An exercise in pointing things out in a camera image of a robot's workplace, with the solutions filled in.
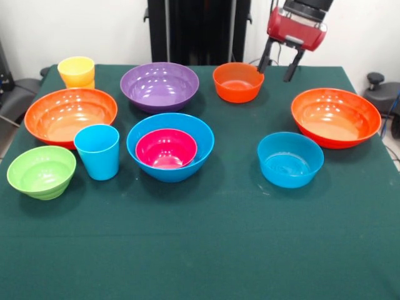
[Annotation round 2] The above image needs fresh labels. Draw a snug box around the yellow cup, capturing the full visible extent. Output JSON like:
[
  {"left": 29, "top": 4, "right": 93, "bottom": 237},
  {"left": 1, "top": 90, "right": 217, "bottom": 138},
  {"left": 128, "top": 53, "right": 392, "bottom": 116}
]
[{"left": 57, "top": 56, "right": 96, "bottom": 84}]

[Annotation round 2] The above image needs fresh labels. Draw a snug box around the black cable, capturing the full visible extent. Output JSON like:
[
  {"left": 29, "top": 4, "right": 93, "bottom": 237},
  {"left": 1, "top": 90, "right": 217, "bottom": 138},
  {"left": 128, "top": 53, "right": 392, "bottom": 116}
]
[{"left": 268, "top": 0, "right": 284, "bottom": 66}]

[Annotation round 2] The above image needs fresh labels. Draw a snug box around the blue cable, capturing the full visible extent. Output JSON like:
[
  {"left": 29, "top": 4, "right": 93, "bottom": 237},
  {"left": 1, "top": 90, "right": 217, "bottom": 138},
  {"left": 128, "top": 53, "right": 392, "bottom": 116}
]
[{"left": 379, "top": 90, "right": 400, "bottom": 140}]

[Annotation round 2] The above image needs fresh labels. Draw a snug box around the grey pedestal foot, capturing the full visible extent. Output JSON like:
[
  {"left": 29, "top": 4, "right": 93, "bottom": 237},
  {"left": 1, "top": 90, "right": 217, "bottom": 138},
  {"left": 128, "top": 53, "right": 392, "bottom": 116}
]
[
  {"left": 0, "top": 67, "right": 50, "bottom": 126},
  {"left": 362, "top": 72, "right": 400, "bottom": 101}
]

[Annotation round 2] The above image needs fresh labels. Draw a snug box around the large blue bowl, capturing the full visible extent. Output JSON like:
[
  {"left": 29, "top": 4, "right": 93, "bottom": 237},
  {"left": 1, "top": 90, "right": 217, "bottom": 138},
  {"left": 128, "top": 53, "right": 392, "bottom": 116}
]
[{"left": 126, "top": 112, "right": 215, "bottom": 183}]

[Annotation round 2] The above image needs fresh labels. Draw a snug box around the green bowl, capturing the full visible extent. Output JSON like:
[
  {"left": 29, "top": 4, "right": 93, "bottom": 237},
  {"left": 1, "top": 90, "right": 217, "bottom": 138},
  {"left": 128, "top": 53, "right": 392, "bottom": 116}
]
[{"left": 6, "top": 145, "right": 77, "bottom": 201}]

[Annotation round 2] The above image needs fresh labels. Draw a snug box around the small blue bowl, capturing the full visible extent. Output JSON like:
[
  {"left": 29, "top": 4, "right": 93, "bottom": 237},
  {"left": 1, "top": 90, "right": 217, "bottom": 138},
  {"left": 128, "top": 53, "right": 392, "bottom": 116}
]
[{"left": 257, "top": 131, "right": 325, "bottom": 189}]

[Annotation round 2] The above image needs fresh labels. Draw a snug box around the purple bowl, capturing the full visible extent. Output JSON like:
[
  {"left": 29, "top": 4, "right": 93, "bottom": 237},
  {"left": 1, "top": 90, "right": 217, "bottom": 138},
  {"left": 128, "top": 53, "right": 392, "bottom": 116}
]
[{"left": 119, "top": 61, "right": 200, "bottom": 114}]

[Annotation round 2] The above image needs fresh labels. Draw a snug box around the small orange bowl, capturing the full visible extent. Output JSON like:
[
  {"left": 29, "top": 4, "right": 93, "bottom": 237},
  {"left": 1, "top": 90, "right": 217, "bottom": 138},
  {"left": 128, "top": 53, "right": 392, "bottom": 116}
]
[{"left": 212, "top": 62, "right": 265, "bottom": 104}]

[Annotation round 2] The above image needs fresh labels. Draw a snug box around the orange cup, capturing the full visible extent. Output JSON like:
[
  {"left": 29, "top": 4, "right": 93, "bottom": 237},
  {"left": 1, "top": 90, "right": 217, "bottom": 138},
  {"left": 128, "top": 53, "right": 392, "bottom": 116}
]
[{"left": 64, "top": 76, "right": 96, "bottom": 90}]

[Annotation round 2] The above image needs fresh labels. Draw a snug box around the dark green tablecloth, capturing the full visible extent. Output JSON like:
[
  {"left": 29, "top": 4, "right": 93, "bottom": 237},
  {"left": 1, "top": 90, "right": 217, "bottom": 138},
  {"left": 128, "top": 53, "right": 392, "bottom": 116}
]
[{"left": 0, "top": 64, "right": 400, "bottom": 300}]

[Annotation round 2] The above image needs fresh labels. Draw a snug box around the blue cup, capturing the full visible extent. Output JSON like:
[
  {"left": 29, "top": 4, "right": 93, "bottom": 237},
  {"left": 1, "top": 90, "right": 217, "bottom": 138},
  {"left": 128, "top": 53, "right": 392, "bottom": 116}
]
[{"left": 74, "top": 124, "right": 120, "bottom": 181}]

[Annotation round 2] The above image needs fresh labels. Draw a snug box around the large orange bowl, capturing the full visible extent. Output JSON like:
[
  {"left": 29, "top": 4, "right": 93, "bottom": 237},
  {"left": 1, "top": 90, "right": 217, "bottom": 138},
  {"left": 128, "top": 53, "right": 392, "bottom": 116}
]
[
  {"left": 24, "top": 87, "right": 118, "bottom": 150},
  {"left": 291, "top": 87, "right": 383, "bottom": 149}
]

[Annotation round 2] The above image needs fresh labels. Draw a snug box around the pink bowl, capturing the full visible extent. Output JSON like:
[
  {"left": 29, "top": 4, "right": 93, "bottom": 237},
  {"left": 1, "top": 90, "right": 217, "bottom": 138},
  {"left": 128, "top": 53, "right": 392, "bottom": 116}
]
[{"left": 135, "top": 128, "right": 198, "bottom": 169}]

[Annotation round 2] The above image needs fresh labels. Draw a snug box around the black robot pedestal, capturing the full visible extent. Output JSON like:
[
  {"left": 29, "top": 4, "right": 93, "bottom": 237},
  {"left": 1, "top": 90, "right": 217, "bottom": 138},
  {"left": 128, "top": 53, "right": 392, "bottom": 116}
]
[{"left": 143, "top": 0, "right": 253, "bottom": 66}]

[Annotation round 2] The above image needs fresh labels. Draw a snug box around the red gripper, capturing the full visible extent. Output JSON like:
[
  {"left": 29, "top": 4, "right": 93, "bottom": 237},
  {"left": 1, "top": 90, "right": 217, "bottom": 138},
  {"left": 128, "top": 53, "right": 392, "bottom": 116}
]
[{"left": 257, "top": 6, "right": 328, "bottom": 83}]

